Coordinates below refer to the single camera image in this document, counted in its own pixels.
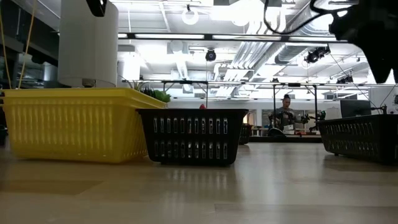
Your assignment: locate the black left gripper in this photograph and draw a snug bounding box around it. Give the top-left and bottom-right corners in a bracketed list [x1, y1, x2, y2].
[86, 0, 108, 18]

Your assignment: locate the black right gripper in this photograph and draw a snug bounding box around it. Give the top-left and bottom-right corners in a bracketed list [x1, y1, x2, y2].
[328, 0, 398, 84]

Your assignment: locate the black plastic slotted basket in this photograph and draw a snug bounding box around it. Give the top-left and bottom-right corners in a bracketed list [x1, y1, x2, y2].
[316, 114, 398, 166]
[136, 108, 249, 166]

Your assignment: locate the yellow plastic slotted basket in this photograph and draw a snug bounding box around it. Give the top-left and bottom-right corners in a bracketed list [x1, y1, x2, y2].
[2, 93, 150, 164]
[2, 87, 169, 109]

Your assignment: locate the white cylinder table lamp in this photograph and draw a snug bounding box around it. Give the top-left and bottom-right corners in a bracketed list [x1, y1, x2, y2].
[57, 0, 119, 88]

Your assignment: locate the dark computer monitor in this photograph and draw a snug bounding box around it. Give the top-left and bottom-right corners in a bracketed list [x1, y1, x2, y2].
[340, 99, 373, 118]

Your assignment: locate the succulent in white pot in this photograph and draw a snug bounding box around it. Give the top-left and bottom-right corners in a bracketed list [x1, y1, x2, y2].
[119, 79, 172, 103]

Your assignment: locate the person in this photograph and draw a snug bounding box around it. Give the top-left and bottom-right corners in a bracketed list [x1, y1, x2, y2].
[269, 94, 307, 136]

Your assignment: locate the yellow extension cable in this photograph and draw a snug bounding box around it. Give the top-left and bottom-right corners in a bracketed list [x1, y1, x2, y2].
[0, 0, 37, 90]

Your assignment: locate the black aluminium rig frame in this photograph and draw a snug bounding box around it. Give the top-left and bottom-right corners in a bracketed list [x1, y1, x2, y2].
[118, 32, 349, 42]

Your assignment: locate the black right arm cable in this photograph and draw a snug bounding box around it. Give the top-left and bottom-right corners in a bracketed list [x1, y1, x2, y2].
[262, 0, 331, 35]

